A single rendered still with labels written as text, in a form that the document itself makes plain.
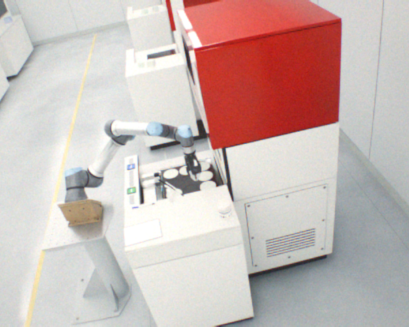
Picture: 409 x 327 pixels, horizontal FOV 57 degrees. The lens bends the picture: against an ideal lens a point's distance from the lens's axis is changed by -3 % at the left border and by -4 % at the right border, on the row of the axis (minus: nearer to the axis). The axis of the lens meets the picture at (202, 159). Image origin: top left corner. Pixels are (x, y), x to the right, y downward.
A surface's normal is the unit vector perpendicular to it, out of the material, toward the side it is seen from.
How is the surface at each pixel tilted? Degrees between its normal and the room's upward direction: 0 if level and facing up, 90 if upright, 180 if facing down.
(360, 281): 0
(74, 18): 90
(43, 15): 90
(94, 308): 0
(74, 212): 90
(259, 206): 90
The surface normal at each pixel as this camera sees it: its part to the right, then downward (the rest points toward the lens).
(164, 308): 0.16, 0.56
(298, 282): -0.16, -0.80
